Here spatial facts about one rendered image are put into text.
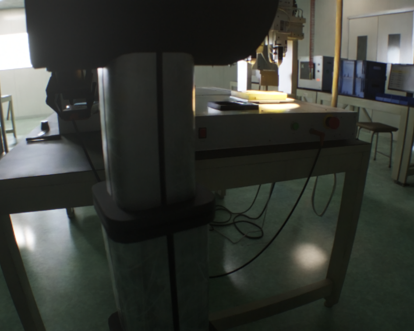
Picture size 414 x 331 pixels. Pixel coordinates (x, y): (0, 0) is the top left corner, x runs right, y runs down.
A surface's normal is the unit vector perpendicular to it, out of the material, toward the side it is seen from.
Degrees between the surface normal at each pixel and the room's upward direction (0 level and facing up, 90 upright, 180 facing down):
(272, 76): 90
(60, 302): 0
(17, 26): 90
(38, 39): 138
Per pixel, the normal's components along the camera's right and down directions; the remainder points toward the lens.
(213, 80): 0.33, 0.29
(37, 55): 0.24, 0.96
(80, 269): 0.00, -0.95
